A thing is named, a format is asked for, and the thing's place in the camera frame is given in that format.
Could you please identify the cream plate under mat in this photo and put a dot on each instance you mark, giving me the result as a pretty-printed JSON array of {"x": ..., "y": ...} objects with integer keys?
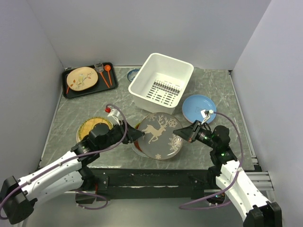
[{"x": 78, "y": 136}]

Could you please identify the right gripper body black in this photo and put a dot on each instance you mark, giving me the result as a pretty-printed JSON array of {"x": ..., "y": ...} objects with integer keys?
[{"x": 202, "y": 135}]

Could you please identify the beige bird plate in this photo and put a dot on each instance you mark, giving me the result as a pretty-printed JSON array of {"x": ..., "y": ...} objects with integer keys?
[{"x": 82, "y": 78}]

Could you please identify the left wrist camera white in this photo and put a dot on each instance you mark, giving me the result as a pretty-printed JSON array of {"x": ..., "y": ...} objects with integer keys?
[{"x": 113, "y": 114}]

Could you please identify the grey reindeer plate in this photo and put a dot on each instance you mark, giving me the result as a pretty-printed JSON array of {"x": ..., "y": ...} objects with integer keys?
[{"x": 159, "y": 142}]

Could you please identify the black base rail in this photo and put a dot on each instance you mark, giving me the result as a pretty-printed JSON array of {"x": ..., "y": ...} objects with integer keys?
[{"x": 120, "y": 183}]

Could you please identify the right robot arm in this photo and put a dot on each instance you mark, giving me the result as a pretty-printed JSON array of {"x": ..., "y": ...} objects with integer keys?
[{"x": 255, "y": 209}]

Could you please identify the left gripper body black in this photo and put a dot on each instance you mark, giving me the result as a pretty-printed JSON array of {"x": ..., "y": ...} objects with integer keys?
[{"x": 115, "y": 135}]

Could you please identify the small blue patterned dish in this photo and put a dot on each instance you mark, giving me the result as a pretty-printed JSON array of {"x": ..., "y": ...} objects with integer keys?
[{"x": 132, "y": 74}]

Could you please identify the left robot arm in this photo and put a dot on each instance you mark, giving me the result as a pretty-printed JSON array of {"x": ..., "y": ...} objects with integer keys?
[{"x": 18, "y": 197}]

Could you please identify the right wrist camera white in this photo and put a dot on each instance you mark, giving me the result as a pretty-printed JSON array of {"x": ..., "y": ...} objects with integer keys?
[{"x": 206, "y": 114}]

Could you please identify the white plastic bin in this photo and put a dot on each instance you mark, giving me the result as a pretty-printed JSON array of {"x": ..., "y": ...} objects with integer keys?
[{"x": 160, "y": 83}]

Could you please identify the white plate under stack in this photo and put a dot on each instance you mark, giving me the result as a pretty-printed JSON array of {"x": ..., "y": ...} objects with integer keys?
[{"x": 138, "y": 152}]

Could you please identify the small clear glass cup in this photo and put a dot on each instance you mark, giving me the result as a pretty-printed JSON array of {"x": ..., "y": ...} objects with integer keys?
[{"x": 99, "y": 67}]

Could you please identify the black serving tray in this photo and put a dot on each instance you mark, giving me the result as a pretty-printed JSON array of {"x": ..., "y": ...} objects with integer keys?
[{"x": 100, "y": 86}]

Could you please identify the orange spoon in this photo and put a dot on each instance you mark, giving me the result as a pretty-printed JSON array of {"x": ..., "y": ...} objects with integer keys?
[{"x": 107, "y": 69}]

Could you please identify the orange chopstick-like stick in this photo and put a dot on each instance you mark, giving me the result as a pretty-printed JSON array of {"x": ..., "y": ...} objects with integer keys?
[{"x": 101, "y": 73}]

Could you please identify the woven bamboo mat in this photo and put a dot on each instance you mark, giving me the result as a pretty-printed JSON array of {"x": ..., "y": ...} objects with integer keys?
[{"x": 87, "y": 126}]

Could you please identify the red scalloped plate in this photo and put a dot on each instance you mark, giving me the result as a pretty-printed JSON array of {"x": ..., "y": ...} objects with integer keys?
[{"x": 136, "y": 142}]

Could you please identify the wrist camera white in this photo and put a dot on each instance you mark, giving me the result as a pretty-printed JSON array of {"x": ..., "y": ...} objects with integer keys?
[
  {"x": 206, "y": 114},
  {"x": 113, "y": 114}
]

